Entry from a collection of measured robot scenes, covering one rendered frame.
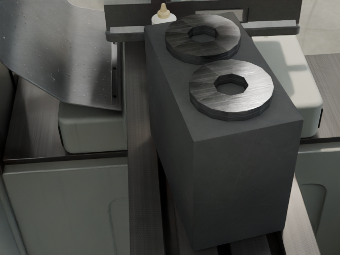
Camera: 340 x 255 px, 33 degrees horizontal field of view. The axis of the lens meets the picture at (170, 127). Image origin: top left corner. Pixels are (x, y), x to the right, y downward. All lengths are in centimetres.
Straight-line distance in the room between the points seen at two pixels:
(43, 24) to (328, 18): 196
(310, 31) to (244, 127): 221
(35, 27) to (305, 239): 63
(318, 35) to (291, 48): 154
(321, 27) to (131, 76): 194
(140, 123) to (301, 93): 37
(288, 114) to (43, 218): 75
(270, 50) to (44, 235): 62
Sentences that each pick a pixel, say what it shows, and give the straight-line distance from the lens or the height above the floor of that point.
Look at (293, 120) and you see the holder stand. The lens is 60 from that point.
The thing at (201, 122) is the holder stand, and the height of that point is 111.
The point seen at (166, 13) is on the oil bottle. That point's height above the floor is 101.
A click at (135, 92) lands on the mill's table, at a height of 92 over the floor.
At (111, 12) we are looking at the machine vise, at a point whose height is 97.
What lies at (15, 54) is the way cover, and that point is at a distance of 101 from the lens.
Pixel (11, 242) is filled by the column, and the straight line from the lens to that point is 127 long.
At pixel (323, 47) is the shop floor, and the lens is 268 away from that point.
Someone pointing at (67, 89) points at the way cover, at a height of 87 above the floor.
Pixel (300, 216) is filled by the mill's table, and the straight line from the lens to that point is 76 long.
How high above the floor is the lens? 150
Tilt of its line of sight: 43 degrees down
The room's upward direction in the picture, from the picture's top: 2 degrees counter-clockwise
